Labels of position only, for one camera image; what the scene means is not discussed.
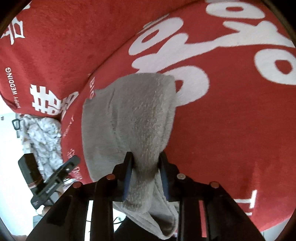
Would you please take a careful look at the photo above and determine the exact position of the white fluffy blanket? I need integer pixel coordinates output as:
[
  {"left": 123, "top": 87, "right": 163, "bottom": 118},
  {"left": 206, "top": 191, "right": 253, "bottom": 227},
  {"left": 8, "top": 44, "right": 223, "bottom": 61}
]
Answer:
[{"left": 20, "top": 114, "right": 63, "bottom": 180}]

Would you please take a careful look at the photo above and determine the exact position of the red printed bed sheet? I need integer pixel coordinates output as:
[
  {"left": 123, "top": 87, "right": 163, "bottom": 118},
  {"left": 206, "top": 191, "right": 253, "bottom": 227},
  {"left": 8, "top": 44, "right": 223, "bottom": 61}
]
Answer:
[{"left": 62, "top": 1, "right": 295, "bottom": 230}]

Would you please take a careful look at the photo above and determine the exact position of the grey fleece small garment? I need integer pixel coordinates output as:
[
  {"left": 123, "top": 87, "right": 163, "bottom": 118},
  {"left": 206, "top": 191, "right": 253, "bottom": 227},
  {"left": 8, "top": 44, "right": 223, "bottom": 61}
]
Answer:
[{"left": 81, "top": 73, "right": 178, "bottom": 240}]

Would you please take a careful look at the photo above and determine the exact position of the red printed pillow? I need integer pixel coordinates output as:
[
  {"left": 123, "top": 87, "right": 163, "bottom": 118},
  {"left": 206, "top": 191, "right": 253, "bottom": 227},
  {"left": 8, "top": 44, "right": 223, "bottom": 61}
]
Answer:
[{"left": 1, "top": 1, "right": 187, "bottom": 116}]

